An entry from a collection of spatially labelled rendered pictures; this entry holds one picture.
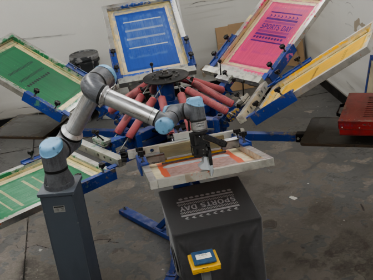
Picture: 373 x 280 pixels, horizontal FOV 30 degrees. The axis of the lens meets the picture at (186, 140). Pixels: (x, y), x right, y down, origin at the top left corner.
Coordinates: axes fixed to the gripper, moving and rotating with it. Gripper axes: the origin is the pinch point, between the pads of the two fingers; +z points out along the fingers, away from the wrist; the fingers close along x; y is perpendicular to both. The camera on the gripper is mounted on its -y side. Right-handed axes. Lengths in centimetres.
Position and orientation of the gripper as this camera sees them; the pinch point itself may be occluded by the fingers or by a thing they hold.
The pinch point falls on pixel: (211, 171)
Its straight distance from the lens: 318.8
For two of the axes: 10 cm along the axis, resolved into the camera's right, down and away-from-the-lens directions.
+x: 1.3, 1.1, -9.9
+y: -9.8, 1.9, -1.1
